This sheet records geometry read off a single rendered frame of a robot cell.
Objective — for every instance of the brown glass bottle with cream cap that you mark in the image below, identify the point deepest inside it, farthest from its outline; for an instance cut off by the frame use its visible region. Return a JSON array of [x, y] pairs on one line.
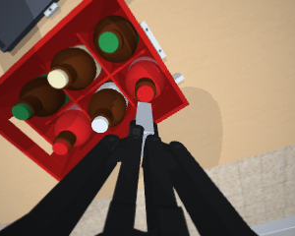
[[76, 69]]

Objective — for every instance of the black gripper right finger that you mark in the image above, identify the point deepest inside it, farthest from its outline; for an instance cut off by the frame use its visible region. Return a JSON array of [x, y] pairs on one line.
[[171, 165]]

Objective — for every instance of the brown bottle with white cap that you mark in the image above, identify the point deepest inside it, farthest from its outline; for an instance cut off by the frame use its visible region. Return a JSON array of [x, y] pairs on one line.
[[109, 107]]

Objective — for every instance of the red bottle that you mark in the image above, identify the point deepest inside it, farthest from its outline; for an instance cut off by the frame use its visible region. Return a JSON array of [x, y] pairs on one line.
[[72, 129], [144, 80]]

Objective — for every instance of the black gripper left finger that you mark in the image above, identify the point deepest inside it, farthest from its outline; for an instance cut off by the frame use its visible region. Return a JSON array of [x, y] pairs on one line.
[[59, 211]]

